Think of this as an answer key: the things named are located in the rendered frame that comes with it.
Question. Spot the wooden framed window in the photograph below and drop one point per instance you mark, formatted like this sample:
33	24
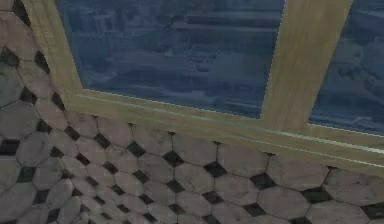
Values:
173	60

